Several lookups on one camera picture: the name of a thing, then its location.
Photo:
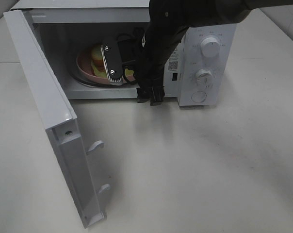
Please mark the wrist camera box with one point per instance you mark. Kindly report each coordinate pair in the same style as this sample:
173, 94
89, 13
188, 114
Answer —
112, 61

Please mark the white microwave oven body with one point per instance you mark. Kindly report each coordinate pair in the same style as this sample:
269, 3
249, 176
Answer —
63, 28

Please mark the white power knob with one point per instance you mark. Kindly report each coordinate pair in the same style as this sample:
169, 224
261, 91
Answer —
210, 47

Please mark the round door release button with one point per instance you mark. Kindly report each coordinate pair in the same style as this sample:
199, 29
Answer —
199, 96

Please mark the glass turntable plate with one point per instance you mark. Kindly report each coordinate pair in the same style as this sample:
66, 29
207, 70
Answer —
95, 81

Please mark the white microwave door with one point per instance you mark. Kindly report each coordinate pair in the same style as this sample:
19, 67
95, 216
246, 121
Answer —
59, 119

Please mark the pink plate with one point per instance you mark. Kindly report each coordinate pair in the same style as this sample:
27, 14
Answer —
83, 61

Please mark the warning label sticker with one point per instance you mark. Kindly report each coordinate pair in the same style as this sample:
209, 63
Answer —
173, 61

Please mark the white timer knob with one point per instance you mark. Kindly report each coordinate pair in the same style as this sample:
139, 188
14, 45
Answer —
204, 77

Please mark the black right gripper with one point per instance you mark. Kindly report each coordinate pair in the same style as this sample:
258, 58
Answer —
143, 60

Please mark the toast sandwich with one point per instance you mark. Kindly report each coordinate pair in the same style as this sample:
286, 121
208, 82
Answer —
97, 61

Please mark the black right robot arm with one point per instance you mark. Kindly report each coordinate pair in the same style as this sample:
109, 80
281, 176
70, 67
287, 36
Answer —
175, 17

